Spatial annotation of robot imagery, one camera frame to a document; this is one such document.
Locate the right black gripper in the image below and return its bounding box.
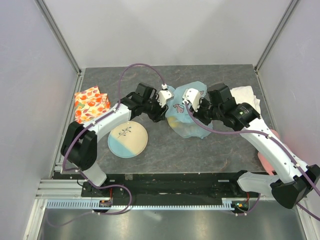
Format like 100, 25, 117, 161
189, 96, 224, 126

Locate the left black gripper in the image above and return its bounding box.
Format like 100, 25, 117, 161
142, 94, 169, 123

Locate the light blue plastic bag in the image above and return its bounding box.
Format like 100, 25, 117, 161
165, 81, 211, 139

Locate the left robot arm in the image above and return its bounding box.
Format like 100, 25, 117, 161
60, 83, 174, 197

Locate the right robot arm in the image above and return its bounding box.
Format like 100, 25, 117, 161
184, 83, 320, 209

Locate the yellow fake mango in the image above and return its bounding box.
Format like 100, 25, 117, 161
167, 116, 181, 129

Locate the cream and blue plate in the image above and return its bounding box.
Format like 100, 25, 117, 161
107, 121, 148, 159

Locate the white folded cloth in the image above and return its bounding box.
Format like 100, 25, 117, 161
230, 86, 262, 118

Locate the floral orange napkin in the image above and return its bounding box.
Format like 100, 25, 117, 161
74, 86, 111, 124

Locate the pink cap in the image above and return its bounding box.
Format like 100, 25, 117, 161
257, 128, 282, 176

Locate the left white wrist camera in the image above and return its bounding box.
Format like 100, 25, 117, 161
157, 84, 174, 108

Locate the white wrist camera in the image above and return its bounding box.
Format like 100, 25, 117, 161
182, 88, 202, 112
157, 84, 174, 108

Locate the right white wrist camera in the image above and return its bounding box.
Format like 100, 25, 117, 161
182, 88, 202, 112

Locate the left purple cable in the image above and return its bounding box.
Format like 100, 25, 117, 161
46, 62, 167, 227

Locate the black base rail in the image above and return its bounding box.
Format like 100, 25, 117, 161
81, 172, 259, 199

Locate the slotted cable duct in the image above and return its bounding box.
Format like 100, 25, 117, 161
46, 199, 236, 211

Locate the right aluminium frame post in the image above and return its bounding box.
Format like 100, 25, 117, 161
254, 0, 301, 74

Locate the aluminium frame post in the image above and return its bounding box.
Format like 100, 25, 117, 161
35, 0, 82, 75
254, 0, 301, 74

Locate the left aluminium frame post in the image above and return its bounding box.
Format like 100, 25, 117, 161
35, 0, 82, 75

